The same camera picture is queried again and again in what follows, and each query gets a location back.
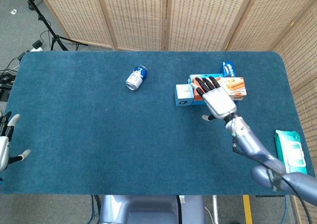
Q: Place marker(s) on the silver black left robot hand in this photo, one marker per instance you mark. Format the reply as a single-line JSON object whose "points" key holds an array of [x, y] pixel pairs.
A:
{"points": [[3, 144]]}

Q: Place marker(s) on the blue table cloth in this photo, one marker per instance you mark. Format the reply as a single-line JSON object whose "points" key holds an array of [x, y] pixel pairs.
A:
{"points": [[99, 134]]}

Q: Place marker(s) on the flat blue carton box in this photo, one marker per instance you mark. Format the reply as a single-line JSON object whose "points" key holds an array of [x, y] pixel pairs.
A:
{"points": [[198, 75]]}

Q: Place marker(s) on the small blue packet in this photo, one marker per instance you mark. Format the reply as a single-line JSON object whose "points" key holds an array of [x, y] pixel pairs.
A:
{"points": [[228, 69]]}

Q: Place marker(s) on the green wet wipes pack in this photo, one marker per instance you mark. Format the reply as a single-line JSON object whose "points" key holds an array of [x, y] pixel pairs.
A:
{"points": [[291, 152]]}

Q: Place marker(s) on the woven wooden folding screen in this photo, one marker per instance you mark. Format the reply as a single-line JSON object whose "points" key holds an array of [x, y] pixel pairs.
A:
{"points": [[138, 18]]}

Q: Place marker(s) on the orange snack box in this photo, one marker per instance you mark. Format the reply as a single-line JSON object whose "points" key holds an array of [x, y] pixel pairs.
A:
{"points": [[235, 87]]}

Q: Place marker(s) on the silver robot torso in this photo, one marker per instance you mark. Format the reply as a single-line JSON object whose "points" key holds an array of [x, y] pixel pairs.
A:
{"points": [[148, 209]]}

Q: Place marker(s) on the light blue speaker box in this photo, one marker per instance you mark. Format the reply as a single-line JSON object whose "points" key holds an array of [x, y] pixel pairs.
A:
{"points": [[183, 95]]}

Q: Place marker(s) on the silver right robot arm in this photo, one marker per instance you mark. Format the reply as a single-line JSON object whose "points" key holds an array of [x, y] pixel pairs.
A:
{"points": [[252, 144]]}

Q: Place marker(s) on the black tripod stand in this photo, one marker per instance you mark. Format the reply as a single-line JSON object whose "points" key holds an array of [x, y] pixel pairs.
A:
{"points": [[47, 25]]}

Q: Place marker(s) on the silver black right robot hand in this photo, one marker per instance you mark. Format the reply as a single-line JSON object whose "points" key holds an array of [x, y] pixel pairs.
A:
{"points": [[219, 101]]}

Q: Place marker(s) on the blue white drink can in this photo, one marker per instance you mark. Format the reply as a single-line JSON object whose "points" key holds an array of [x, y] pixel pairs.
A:
{"points": [[136, 78]]}

